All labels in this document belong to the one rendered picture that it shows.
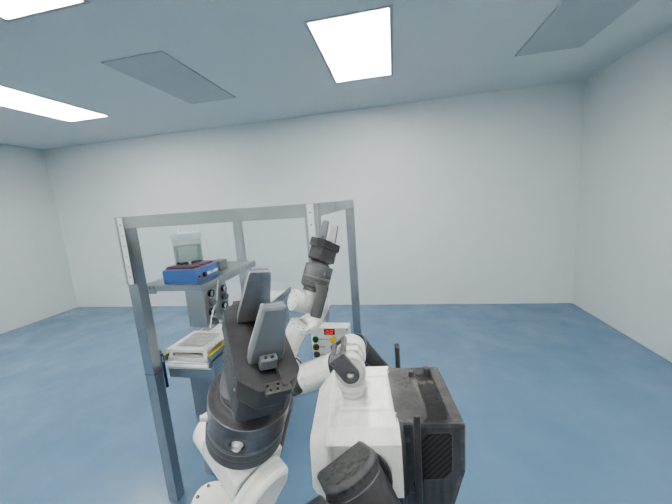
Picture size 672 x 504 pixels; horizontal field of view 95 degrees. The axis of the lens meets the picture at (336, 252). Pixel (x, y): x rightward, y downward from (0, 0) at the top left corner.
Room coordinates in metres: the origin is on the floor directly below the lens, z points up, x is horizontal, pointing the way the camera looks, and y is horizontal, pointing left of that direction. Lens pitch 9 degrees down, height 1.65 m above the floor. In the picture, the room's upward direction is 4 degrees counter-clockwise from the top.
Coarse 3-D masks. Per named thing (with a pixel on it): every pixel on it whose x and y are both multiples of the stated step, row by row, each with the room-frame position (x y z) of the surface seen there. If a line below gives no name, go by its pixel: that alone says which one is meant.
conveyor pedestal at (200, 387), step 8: (288, 312) 2.84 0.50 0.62; (288, 320) 2.82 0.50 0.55; (192, 384) 1.72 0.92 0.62; (200, 384) 1.71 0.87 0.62; (208, 384) 1.70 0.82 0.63; (192, 392) 1.72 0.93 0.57; (200, 392) 1.71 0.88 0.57; (200, 400) 1.71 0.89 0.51; (200, 408) 1.71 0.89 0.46; (208, 472) 1.72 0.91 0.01
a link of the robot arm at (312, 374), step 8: (312, 360) 0.90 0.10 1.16; (320, 360) 0.87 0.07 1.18; (304, 368) 0.88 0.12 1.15; (312, 368) 0.86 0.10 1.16; (320, 368) 0.85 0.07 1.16; (328, 368) 0.83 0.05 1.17; (304, 376) 0.86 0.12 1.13; (312, 376) 0.85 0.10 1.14; (320, 376) 0.84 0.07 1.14; (296, 384) 0.86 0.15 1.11; (304, 384) 0.86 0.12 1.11; (312, 384) 0.85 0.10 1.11; (320, 384) 0.84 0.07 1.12; (296, 392) 0.85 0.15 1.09; (304, 392) 0.87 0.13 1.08
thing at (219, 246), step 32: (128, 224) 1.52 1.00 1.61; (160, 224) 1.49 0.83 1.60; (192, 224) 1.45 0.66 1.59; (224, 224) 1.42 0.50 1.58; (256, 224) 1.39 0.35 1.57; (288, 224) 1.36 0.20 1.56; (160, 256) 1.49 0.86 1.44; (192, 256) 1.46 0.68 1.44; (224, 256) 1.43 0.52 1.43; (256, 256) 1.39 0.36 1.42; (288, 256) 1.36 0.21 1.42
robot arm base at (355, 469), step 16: (352, 448) 0.47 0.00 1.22; (368, 448) 0.44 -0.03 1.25; (336, 464) 0.45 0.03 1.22; (352, 464) 0.42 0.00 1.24; (368, 464) 0.40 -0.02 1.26; (320, 480) 0.43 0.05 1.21; (336, 480) 0.40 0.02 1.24; (352, 480) 0.38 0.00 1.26; (368, 480) 0.38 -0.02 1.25; (336, 496) 0.38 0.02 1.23; (352, 496) 0.37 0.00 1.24
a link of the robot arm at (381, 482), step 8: (376, 480) 0.39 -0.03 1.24; (384, 480) 0.40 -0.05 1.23; (368, 488) 0.38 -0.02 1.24; (376, 488) 0.38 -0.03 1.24; (384, 488) 0.39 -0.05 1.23; (392, 488) 0.41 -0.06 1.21; (320, 496) 0.41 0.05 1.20; (360, 496) 0.37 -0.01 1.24; (368, 496) 0.37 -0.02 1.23; (376, 496) 0.38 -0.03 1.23; (384, 496) 0.38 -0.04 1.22; (392, 496) 0.39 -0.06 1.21
